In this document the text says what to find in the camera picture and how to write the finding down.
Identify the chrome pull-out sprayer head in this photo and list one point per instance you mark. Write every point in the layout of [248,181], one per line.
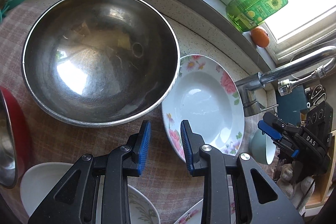
[286,86]

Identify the plate with pink flower sprigs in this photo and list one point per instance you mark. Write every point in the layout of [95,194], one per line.
[194,214]

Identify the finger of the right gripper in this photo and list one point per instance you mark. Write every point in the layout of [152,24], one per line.
[272,125]
[275,138]

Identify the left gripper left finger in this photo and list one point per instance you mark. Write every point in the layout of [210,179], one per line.
[97,184]

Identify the light blue ceramic bowl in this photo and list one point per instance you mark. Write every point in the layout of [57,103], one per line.
[262,148]

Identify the green dish soap bottle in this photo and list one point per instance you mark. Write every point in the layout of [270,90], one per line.
[249,14]

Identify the red steel bowl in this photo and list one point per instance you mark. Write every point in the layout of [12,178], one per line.
[15,140]

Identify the orange tangerine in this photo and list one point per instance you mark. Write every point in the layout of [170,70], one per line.
[260,37]

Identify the black camera box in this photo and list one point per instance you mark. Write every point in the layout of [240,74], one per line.
[319,121]

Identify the pink plaid cloth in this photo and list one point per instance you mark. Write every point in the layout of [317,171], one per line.
[165,180]

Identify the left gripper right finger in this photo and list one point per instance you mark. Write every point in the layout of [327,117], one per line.
[257,197]

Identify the black kitchen scissors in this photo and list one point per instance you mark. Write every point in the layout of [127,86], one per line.
[315,95]

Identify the plate with pink roses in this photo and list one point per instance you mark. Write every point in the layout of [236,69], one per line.
[206,96]

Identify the dark blue knife block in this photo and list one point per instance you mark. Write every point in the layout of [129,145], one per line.
[290,106]

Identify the white plate grey leaf pattern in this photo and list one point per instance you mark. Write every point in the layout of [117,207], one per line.
[141,208]

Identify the large steel mixing bowl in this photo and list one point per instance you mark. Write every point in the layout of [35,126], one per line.
[100,63]

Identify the chrome kitchen faucet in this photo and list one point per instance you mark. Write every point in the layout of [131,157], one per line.
[247,86]

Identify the plain white plate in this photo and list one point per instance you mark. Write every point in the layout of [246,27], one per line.
[37,182]

